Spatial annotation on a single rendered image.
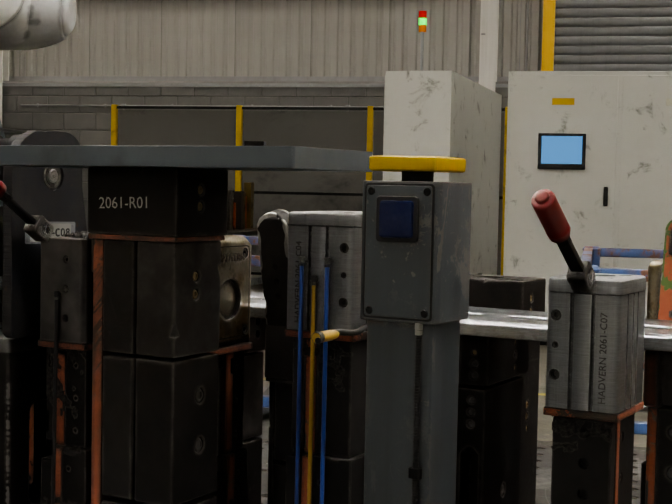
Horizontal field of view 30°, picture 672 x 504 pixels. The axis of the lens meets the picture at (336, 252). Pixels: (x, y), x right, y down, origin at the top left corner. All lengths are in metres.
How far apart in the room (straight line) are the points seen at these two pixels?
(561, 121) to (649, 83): 0.67
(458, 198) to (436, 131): 8.31
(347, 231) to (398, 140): 8.19
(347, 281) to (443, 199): 0.24
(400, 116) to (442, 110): 0.32
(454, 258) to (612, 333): 0.17
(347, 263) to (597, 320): 0.25
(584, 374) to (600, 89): 8.20
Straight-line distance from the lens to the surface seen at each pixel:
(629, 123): 9.26
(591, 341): 1.11
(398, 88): 9.40
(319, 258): 1.20
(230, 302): 1.33
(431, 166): 0.98
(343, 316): 1.19
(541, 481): 1.93
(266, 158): 1.01
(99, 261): 1.15
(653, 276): 1.44
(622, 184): 9.25
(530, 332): 1.24
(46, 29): 1.76
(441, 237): 0.98
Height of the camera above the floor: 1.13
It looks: 3 degrees down
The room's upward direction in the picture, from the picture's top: 1 degrees clockwise
